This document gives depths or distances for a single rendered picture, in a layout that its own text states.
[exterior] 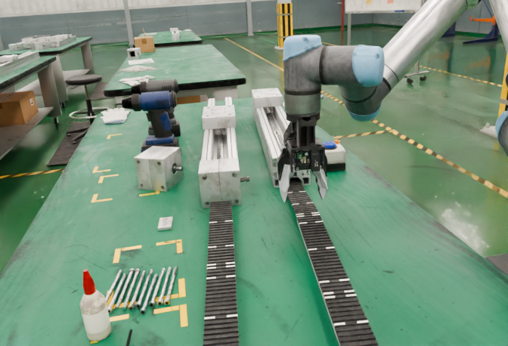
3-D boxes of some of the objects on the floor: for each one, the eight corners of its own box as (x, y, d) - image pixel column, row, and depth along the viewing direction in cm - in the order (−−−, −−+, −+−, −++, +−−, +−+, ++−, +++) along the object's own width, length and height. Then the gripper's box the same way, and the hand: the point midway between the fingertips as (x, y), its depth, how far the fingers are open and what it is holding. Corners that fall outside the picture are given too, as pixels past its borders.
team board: (335, 73, 728) (336, -55, 661) (357, 69, 751) (360, -55, 684) (407, 84, 605) (416, -71, 538) (430, 80, 628) (443, -70, 562)
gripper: (271, 121, 85) (276, 216, 92) (342, 115, 86) (341, 211, 93) (267, 110, 93) (271, 199, 100) (332, 106, 94) (332, 193, 101)
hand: (302, 195), depth 99 cm, fingers open, 8 cm apart
